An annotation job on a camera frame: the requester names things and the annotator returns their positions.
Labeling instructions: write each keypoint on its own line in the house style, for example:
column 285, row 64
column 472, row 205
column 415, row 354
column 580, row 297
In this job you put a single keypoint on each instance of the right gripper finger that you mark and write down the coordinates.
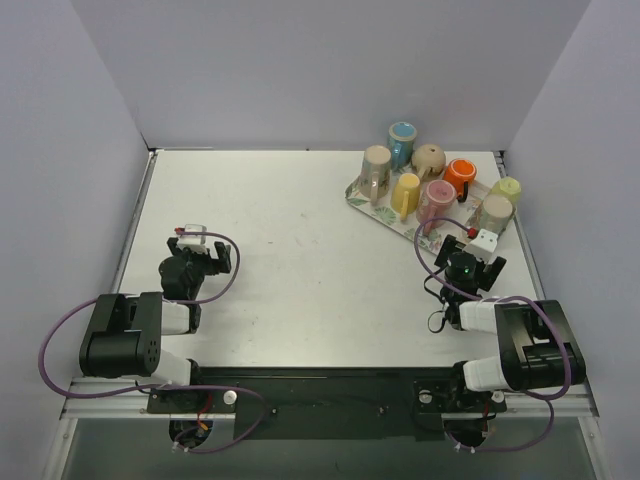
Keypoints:
column 449, row 246
column 491, row 272

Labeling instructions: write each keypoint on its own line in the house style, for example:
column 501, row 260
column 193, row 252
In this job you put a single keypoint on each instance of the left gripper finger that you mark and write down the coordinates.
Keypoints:
column 222, row 264
column 172, row 244

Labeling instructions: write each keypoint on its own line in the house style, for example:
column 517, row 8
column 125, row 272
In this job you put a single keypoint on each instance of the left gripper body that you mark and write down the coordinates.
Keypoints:
column 210, row 260

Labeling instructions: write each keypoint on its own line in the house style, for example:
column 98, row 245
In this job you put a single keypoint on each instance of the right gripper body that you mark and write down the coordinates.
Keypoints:
column 446, row 253

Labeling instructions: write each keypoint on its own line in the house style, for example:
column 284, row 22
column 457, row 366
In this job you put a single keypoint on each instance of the pink patterned mug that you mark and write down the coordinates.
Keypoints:
column 437, row 198

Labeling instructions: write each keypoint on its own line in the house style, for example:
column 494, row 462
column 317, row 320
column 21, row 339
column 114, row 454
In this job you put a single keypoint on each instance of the beige speckled mug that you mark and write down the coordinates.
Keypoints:
column 493, row 214

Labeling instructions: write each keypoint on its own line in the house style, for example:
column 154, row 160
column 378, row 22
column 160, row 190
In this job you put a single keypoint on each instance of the yellow mug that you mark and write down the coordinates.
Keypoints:
column 406, row 195

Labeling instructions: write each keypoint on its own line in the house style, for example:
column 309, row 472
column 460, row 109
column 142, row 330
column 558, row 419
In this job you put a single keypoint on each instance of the orange mug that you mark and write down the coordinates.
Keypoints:
column 460, row 173

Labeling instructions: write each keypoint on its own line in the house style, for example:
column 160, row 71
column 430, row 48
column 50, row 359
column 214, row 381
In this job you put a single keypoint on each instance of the tall floral beige mug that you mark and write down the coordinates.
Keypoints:
column 374, row 178

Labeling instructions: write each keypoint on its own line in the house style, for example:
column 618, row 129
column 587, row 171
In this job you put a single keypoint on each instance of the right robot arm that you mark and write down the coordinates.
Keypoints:
column 536, row 347

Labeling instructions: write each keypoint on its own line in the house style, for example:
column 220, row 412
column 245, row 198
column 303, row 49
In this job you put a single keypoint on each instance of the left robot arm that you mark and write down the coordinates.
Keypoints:
column 124, row 335

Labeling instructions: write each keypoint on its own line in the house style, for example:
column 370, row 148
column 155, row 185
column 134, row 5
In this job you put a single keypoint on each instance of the pale green mug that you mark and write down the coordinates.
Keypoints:
column 509, row 188

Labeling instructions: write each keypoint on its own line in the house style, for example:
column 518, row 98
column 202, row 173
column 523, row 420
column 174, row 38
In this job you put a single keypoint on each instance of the round beige mug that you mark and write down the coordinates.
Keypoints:
column 428, row 161

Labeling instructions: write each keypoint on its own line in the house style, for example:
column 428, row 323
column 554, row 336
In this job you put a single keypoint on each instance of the blue mug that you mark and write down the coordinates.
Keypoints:
column 400, row 142

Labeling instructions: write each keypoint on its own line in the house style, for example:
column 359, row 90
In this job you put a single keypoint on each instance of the floral serving tray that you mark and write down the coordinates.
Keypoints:
column 384, row 214

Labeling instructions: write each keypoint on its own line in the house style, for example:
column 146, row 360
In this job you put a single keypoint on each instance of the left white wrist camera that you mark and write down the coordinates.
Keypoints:
column 191, row 237

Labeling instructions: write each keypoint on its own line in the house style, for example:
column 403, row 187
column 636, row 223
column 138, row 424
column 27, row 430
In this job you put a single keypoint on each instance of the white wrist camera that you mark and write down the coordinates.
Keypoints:
column 483, row 246
column 191, row 237

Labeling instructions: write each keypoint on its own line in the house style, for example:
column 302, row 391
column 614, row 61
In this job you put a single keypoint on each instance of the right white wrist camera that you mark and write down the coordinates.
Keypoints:
column 483, row 246

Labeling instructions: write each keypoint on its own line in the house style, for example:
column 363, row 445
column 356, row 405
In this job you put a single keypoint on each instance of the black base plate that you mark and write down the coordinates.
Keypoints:
column 336, row 403

